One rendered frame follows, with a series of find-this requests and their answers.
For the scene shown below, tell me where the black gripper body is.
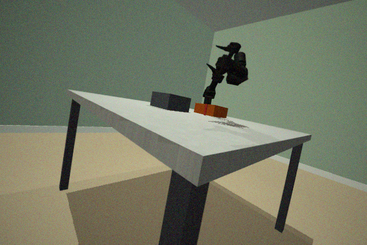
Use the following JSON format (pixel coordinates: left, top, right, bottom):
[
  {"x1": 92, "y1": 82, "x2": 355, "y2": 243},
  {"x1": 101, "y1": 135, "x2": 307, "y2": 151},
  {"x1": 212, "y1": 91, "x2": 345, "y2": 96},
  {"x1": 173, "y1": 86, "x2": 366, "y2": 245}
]
[{"x1": 212, "y1": 42, "x2": 241, "y2": 83}]

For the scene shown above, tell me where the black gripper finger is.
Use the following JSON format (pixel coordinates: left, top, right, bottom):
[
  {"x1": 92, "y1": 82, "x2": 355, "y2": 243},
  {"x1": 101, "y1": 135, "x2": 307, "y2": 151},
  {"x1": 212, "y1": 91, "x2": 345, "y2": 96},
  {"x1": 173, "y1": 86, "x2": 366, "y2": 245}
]
[
  {"x1": 216, "y1": 45, "x2": 235, "y2": 53},
  {"x1": 207, "y1": 64, "x2": 221, "y2": 78}
]

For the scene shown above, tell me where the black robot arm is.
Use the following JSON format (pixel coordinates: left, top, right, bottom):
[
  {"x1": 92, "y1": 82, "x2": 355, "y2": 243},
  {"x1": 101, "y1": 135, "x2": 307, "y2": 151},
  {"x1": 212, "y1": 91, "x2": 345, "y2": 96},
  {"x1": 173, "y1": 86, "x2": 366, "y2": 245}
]
[{"x1": 203, "y1": 52, "x2": 248, "y2": 104}]

